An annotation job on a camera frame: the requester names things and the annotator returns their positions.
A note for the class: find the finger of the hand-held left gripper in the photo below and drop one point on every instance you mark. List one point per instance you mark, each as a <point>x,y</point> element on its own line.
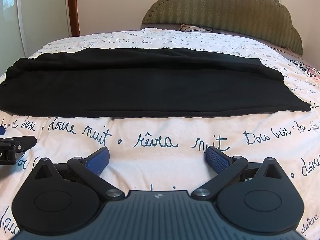
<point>1,130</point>
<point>23,142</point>

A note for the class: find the olive padded headboard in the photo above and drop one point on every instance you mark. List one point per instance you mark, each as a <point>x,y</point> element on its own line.
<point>225,7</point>

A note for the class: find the brown wooden wardrobe trim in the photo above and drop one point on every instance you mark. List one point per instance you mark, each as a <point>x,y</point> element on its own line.
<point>74,7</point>

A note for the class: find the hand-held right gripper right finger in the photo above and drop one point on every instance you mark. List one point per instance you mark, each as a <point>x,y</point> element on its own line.
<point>216,158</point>

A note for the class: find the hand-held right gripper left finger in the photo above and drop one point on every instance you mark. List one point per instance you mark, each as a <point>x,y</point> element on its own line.
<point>98,160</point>

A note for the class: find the black pants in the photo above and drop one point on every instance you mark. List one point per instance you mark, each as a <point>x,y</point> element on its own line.
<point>150,85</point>

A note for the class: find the white printed blanket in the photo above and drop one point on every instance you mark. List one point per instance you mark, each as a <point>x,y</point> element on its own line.
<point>160,135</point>

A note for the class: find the white glossy wardrobe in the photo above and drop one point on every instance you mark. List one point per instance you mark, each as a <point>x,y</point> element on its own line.
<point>37,10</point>

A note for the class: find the pink patterned cloth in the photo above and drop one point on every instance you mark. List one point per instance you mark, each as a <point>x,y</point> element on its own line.
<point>306,67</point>

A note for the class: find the patterned pillow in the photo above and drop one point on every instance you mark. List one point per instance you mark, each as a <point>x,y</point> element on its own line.
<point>195,27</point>

